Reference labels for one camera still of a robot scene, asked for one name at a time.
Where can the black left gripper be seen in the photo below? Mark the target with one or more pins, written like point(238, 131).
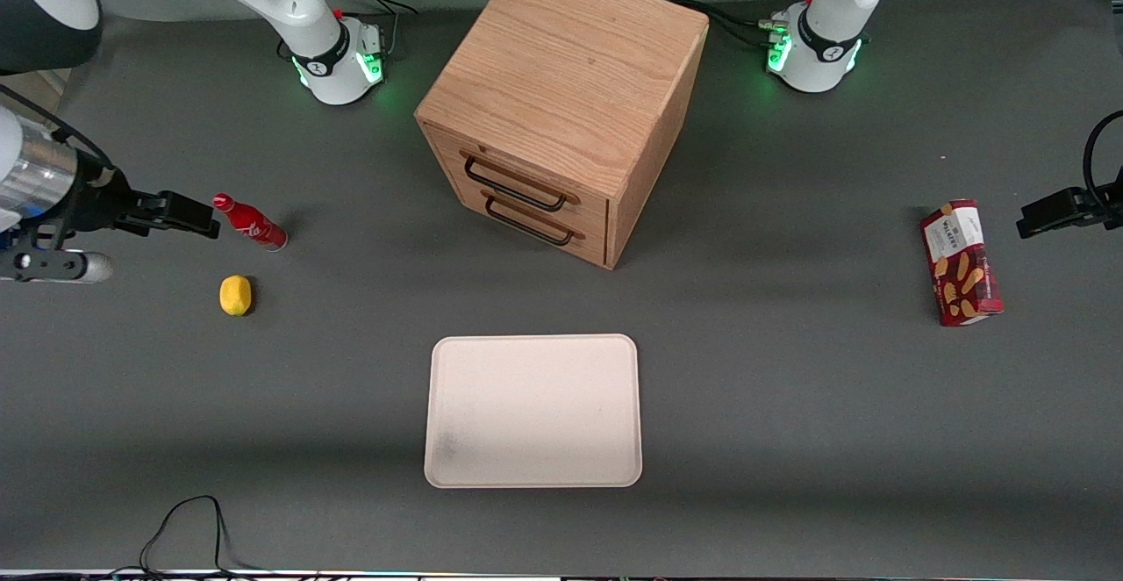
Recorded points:
point(1107, 210)

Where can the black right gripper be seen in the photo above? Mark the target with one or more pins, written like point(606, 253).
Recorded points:
point(92, 203)

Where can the red coke bottle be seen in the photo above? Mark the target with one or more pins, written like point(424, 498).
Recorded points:
point(254, 228)

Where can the beige plastic tray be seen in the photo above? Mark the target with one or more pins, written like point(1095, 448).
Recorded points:
point(535, 410)

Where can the yellow lemon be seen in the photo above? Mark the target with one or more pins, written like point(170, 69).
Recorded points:
point(235, 295)

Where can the red cookie box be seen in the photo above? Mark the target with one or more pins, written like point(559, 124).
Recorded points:
point(961, 265)

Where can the wooden drawer cabinet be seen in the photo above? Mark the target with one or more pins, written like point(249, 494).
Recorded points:
point(561, 72)

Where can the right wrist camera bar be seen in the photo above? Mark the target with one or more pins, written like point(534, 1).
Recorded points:
point(53, 265)

